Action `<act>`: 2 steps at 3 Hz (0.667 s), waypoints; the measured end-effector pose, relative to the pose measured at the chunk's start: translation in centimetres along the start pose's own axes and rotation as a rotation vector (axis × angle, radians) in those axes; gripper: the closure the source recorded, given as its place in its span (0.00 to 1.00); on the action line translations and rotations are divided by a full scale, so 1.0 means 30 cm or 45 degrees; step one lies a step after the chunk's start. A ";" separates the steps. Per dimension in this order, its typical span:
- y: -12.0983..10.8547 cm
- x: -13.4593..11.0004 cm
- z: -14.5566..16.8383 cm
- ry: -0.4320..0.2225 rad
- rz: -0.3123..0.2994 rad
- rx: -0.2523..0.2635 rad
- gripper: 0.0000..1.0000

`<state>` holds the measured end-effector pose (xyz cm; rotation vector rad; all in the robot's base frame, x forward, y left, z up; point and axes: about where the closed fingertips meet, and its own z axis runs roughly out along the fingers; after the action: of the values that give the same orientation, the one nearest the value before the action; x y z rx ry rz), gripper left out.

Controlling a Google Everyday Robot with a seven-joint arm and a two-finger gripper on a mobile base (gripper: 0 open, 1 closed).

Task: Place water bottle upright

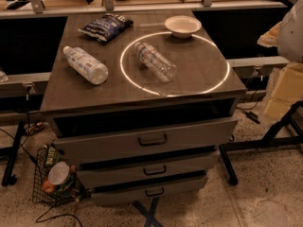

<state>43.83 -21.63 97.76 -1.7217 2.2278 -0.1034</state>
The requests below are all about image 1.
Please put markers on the middle grey drawer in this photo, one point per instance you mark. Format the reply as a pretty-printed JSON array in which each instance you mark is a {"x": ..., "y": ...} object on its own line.
[{"x": 149, "y": 170}]

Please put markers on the grey drawer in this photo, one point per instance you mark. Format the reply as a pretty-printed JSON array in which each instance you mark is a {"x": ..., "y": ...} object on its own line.
[
  {"x": 149, "y": 170},
  {"x": 148, "y": 191},
  {"x": 118, "y": 145}
]

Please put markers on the white bowl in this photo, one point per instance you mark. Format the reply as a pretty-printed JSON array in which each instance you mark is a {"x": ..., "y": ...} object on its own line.
[{"x": 182, "y": 26}]

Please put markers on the green snack package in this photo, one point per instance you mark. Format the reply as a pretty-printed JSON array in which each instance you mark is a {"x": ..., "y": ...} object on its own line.
[{"x": 52, "y": 157}]

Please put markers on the black wire basket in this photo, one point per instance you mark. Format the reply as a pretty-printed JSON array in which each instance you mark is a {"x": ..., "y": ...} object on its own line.
[{"x": 70, "y": 191}]

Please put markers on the dark blue chip bag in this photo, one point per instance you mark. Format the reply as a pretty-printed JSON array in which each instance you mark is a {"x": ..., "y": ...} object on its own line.
[{"x": 107, "y": 27}]

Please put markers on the black left stand leg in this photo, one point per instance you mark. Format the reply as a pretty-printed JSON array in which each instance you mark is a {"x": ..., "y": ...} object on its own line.
[{"x": 9, "y": 178}]

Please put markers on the clear water bottle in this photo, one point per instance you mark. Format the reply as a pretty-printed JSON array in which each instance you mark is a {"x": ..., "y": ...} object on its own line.
[{"x": 163, "y": 68}]

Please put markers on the white labelled water bottle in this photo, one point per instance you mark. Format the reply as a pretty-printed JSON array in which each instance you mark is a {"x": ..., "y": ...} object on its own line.
[{"x": 86, "y": 65}]

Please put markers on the top grey drawer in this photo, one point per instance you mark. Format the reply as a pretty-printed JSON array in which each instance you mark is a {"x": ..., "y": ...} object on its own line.
[{"x": 118, "y": 145}]

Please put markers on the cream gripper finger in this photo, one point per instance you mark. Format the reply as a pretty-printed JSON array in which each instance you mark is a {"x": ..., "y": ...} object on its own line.
[{"x": 270, "y": 38}]

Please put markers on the black power adapter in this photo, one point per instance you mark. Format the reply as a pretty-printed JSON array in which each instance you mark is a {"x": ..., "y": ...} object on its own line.
[{"x": 252, "y": 116}]

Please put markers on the red apple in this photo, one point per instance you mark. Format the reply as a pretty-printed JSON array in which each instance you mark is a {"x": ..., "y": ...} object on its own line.
[{"x": 48, "y": 187}]

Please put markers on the bottom grey drawer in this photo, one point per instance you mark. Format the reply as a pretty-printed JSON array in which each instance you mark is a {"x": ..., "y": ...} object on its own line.
[{"x": 148, "y": 191}]

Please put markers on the white lidded can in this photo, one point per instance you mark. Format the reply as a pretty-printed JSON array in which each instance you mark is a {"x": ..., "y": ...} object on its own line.
[{"x": 59, "y": 173}]

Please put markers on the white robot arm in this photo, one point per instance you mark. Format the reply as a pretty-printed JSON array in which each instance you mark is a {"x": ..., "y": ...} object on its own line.
[{"x": 287, "y": 35}]

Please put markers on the black table leg frame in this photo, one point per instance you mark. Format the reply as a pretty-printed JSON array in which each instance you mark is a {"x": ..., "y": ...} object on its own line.
[{"x": 292, "y": 118}]

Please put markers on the grey drawer cabinet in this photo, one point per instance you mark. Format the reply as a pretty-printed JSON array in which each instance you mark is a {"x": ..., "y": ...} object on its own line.
[{"x": 133, "y": 97}]

